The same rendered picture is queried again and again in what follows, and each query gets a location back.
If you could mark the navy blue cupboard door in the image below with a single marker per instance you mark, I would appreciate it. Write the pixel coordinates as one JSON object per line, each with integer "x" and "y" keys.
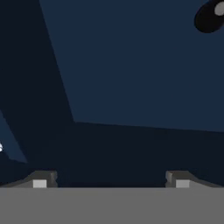
{"x": 140, "y": 64}

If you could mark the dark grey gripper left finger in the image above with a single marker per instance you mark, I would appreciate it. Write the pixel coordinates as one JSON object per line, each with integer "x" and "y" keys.
{"x": 43, "y": 178}

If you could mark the small white object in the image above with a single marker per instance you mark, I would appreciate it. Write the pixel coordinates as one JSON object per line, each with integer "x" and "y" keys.
{"x": 1, "y": 147}

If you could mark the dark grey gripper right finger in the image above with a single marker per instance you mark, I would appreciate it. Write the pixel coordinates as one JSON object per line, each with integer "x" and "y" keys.
{"x": 179, "y": 178}

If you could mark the black round knob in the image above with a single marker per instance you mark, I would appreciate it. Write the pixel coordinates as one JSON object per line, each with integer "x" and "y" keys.
{"x": 205, "y": 20}

